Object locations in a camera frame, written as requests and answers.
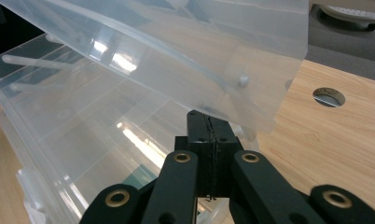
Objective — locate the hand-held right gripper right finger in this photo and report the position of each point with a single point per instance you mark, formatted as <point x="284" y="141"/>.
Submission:
<point x="226" y="146"/>

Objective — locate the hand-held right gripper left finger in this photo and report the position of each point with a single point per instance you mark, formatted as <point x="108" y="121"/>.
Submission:
<point x="199" y="146"/>

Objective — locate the clear plastic storage box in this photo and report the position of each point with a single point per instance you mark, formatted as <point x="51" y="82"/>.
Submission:
<point x="139" y="77"/>

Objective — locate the chair base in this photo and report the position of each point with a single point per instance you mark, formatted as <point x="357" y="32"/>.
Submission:
<point x="350" y="15"/>

